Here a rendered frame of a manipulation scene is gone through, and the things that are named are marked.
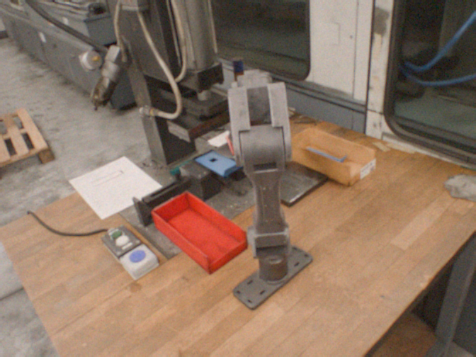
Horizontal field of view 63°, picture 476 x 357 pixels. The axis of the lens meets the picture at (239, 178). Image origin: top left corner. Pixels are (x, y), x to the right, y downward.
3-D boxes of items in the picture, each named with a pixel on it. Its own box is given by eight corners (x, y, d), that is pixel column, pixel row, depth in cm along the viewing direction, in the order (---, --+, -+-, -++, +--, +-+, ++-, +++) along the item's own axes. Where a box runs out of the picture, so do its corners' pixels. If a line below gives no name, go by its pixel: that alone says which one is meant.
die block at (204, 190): (203, 202, 115) (199, 181, 111) (185, 189, 121) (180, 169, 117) (253, 173, 125) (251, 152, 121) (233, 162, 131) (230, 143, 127)
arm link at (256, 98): (231, 74, 86) (226, 94, 58) (273, 69, 86) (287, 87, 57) (239, 128, 90) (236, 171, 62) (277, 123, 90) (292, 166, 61)
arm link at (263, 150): (254, 228, 88) (239, 120, 63) (283, 225, 88) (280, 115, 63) (256, 252, 84) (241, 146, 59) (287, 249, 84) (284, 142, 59)
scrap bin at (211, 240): (210, 275, 91) (206, 257, 88) (156, 228, 108) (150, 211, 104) (248, 248, 97) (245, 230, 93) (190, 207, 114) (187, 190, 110)
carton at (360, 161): (349, 190, 113) (350, 167, 109) (286, 161, 130) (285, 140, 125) (375, 171, 119) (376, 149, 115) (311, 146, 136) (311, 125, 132)
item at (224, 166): (227, 178, 108) (225, 169, 107) (195, 160, 119) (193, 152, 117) (245, 168, 112) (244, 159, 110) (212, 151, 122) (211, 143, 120)
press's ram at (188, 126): (193, 152, 104) (169, 39, 88) (145, 126, 121) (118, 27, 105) (244, 127, 113) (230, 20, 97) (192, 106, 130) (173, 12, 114)
